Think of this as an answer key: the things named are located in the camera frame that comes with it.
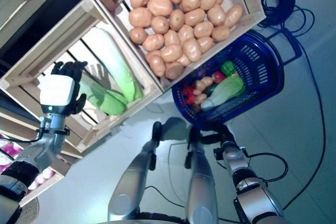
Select coiled black cable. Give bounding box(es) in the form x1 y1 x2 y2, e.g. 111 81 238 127
259 0 298 26

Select napa cabbage with pale stem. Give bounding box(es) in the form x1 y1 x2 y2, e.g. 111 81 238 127
200 76 245 112

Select round woven tan mat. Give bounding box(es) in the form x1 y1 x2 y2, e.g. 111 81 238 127
18 197 40 224

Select dark robot torso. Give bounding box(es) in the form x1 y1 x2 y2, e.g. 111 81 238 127
109 209 238 224

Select wooden potato crate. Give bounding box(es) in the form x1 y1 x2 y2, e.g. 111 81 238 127
89 0 267 93

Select green bell pepper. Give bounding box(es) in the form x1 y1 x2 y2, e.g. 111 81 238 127
219 61 236 77

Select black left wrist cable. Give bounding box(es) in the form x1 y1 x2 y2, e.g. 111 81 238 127
0 126 44 144

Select red tomato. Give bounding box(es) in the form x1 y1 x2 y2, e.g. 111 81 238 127
212 71 227 83

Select long black floor cable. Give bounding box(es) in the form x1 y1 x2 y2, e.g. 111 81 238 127
257 5 327 209

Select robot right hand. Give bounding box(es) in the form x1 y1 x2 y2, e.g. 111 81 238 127
199 123 232 144

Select dark green cucumber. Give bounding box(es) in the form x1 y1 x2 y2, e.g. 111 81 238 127
203 84 218 96

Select wooden cabbage crate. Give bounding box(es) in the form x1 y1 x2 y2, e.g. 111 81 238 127
0 0 165 153

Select small brown potato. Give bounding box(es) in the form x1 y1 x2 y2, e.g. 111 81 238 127
193 93 208 105

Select black shelf frame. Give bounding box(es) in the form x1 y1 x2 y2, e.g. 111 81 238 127
0 0 124 51

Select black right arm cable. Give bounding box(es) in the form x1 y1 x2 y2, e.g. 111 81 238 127
246 152 289 183

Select black basket handle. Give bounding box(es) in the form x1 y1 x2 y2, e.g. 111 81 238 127
267 28 303 65

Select thin black floor cable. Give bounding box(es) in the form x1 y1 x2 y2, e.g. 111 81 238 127
145 142 191 207

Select green leafy napa cabbage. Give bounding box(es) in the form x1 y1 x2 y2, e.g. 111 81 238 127
78 73 129 116

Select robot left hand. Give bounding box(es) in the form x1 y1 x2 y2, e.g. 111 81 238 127
39 61 89 116

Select blue plastic basket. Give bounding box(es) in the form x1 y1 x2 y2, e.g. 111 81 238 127
171 30 286 132

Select large pale napa cabbage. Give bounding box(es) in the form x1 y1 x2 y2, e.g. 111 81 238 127
83 28 144 103

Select red bell pepper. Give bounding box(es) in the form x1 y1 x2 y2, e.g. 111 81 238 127
182 86 195 104

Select wooden onion crate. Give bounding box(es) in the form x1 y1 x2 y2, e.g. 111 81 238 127
0 111 85 208

